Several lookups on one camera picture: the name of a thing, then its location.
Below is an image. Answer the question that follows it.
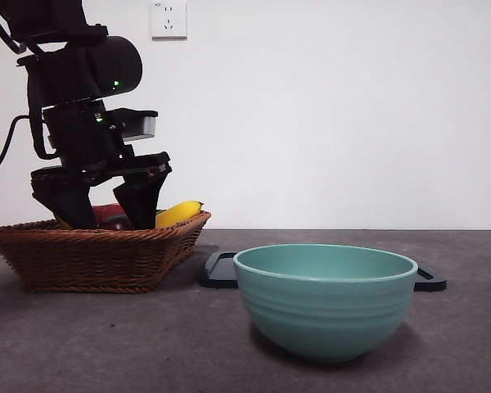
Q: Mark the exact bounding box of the dark purple plum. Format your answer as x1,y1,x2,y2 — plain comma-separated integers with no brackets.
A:
99,215,135,231

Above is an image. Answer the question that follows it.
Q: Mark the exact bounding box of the teal ribbed bowl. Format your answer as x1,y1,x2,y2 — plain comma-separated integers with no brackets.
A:
232,243,419,363

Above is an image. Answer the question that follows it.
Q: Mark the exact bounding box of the red apple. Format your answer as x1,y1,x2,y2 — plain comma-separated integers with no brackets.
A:
92,203,126,219

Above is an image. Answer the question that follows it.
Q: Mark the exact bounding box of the yellow banana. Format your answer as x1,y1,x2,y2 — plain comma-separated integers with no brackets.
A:
53,200,205,230

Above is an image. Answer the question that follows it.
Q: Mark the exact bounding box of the brown wicker basket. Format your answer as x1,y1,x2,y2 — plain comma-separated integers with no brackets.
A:
0,211,212,294

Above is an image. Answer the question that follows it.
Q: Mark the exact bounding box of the black rectangular tray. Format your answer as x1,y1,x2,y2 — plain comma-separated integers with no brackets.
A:
199,251,448,292

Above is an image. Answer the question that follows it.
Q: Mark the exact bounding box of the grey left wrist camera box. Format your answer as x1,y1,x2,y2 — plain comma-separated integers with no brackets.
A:
120,108,160,142

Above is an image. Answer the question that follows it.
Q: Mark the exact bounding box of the white wall socket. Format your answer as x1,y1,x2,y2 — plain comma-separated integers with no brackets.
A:
151,2,188,41

